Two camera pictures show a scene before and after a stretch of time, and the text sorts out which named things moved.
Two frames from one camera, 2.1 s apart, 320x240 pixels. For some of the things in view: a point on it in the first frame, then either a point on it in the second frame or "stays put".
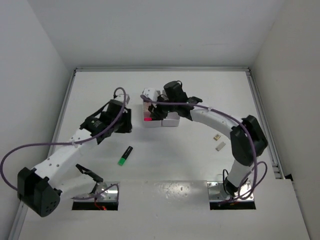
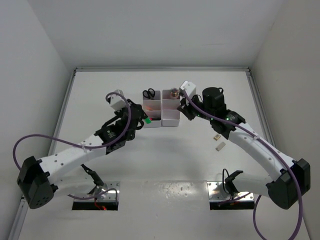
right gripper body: x=161 y=110 → x=191 y=110
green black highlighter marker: x=122 y=160 → x=148 y=120
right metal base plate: x=217 y=192 stays put
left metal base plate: x=104 y=191 stays put
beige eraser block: x=220 y=146 stays put
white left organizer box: x=147 y=113 stays put
